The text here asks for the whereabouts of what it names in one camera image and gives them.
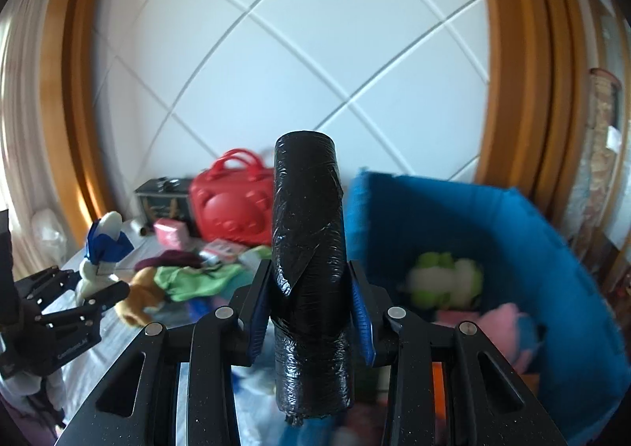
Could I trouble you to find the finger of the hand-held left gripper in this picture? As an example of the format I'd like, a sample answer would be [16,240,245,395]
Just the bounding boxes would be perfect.
[35,281,131,329]
[14,266,80,313]

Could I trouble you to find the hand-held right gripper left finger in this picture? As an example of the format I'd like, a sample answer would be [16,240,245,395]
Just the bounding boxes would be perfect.
[54,259,273,446]

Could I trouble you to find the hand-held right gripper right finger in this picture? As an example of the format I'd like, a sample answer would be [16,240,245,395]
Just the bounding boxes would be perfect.
[347,259,568,446]

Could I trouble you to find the black plastic bag roll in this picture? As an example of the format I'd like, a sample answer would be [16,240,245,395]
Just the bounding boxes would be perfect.
[271,129,355,427]

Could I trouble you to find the blue fabric storage bin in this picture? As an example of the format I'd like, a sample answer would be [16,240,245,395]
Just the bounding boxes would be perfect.
[342,170,624,442]

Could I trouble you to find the brown plush toy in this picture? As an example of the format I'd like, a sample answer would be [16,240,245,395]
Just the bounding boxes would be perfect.
[116,267,166,326]

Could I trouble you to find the light bed sheet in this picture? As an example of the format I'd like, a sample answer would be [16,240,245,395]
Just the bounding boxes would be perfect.
[0,224,277,446]

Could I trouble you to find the white plastic bag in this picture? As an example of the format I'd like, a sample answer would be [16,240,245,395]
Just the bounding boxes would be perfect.
[30,208,67,254]

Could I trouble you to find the blue and white plush figure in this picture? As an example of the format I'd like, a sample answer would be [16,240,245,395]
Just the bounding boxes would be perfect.
[74,211,135,306]

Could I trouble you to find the green cloth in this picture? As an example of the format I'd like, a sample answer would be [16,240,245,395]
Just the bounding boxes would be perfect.
[155,263,245,304]

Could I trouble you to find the pink flat packet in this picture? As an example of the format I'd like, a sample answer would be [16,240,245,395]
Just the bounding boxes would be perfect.
[202,239,252,259]

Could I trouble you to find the purple cloth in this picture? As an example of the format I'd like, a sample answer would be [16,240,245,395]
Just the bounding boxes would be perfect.
[134,250,203,272]

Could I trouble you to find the green and white plush toy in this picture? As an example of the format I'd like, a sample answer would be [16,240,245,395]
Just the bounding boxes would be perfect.
[407,251,484,309]

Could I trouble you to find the small pink box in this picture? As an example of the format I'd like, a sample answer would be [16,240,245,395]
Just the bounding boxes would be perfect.
[153,218,190,250]

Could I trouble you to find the red plastic handbag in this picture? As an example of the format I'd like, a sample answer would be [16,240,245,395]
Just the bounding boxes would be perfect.
[189,149,277,246]

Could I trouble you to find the dark rectangular box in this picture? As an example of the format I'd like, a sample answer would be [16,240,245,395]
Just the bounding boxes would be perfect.
[134,177,198,225]

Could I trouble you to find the pink plush toy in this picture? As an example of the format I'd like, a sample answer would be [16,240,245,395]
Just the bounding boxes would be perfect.
[480,303,543,375]

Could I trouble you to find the light curtain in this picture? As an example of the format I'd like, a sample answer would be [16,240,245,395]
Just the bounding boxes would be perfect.
[0,0,75,279]

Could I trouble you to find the rolled patterned mat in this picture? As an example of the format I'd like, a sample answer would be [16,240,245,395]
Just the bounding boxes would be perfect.
[572,67,621,269]

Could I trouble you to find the wooden wall frame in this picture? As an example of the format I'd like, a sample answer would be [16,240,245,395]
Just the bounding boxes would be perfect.
[39,0,592,250]

